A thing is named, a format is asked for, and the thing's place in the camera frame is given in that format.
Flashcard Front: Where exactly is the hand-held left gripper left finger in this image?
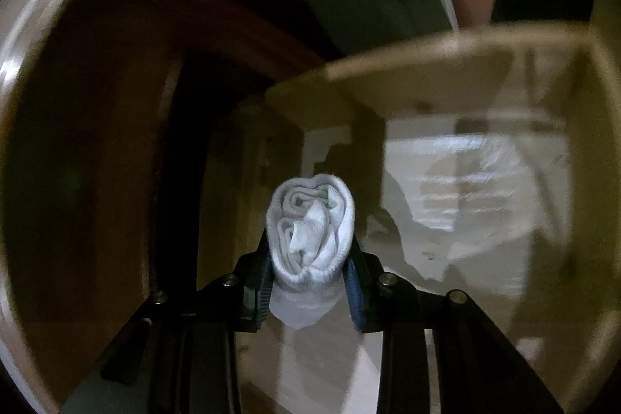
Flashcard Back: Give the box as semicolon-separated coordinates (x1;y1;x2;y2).
61;234;275;414

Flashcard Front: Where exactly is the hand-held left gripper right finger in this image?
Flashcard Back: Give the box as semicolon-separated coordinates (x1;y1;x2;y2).
342;237;566;414

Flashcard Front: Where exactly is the white sock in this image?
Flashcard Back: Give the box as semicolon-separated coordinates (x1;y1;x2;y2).
265;173;358;330

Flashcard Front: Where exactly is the wooden drawer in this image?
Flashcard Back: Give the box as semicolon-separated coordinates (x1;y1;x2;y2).
199;21;621;414

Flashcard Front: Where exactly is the brown wooden nightstand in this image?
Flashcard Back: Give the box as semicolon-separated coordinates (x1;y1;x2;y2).
0;0;341;395

